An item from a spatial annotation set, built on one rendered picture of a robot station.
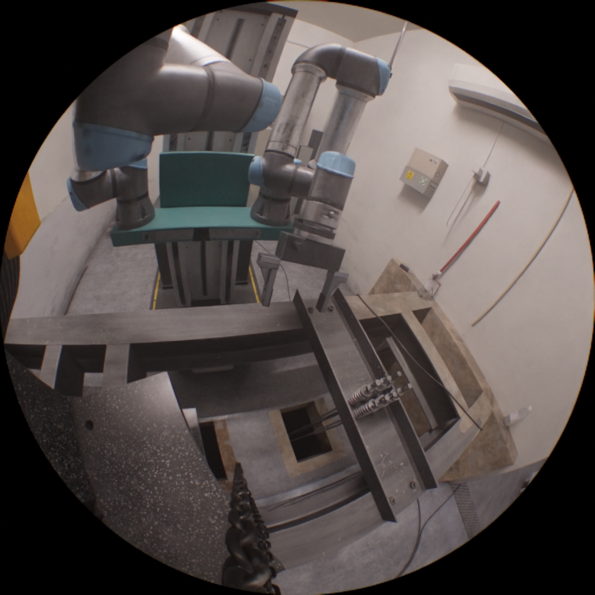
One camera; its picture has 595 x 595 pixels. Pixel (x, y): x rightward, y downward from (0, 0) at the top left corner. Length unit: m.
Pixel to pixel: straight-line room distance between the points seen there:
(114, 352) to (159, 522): 0.56
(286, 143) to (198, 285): 0.91
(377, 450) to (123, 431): 0.68
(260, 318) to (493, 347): 1.31
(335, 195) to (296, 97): 0.29
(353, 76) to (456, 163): 1.13
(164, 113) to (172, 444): 0.43
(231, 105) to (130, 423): 0.47
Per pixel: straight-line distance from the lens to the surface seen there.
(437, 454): 0.97
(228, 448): 1.29
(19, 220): 0.33
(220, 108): 0.23
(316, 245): 0.41
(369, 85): 0.65
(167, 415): 0.42
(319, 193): 0.40
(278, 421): 1.33
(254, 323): 0.78
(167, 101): 0.20
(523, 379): 1.47
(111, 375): 0.78
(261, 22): 0.96
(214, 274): 1.16
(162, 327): 0.80
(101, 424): 0.47
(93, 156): 0.20
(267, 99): 0.26
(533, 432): 1.62
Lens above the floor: 1.29
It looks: 44 degrees down
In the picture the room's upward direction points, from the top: 21 degrees clockwise
